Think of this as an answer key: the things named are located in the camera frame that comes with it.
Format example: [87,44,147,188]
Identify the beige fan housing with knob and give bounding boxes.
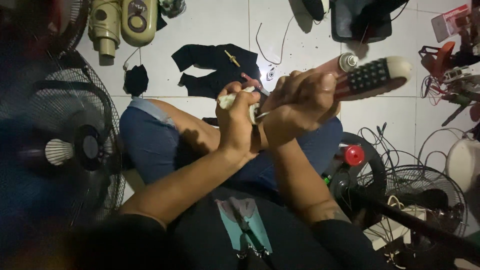
[120,0,158,48]

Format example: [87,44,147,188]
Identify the small black cloth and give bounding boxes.
[122,64,150,98]

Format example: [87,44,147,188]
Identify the black fan guard ring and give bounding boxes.
[325,131,388,229]

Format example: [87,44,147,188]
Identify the checkered cloth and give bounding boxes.
[157,0,187,19]

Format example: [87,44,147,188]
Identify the heap of tools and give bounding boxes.
[418,35,480,130]

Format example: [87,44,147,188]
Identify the person's right hand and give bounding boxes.
[261,69,342,150]

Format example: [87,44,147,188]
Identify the black and white fan part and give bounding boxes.
[301,0,331,22]

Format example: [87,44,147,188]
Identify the person's left hand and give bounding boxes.
[215,80,262,160]

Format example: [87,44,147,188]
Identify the thin loose wire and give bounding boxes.
[255,14,297,66]

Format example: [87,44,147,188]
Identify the black fan base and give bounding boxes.
[329,0,410,44]

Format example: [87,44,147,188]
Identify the person's blue shorts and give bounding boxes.
[119,97,344,196]

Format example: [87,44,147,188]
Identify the star striped spray can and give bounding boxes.
[314,52,413,103]

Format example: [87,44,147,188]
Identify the person's black printed shirt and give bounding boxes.
[67,185,398,270]

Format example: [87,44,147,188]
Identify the black fan pole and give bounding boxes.
[347,187,480,265]

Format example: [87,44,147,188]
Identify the white power strip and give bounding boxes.
[362,195,429,251]

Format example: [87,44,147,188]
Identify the tangle of black cables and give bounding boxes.
[355,121,473,181]

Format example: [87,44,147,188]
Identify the yellow plastic pin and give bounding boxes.
[224,49,242,68]

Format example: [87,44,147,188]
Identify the large black fan guard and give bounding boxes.
[0,48,127,235]

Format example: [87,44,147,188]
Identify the beige fan motor housing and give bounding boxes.
[88,0,123,67]

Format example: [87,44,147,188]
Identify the pink cardboard box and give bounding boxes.
[430,3,474,43]

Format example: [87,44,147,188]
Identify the small wire fan guard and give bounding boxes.
[369,164,469,242]

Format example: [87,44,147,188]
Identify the white round fan base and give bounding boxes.
[445,138,480,196]

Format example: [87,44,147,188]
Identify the large black cloth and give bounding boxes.
[171,43,263,100]

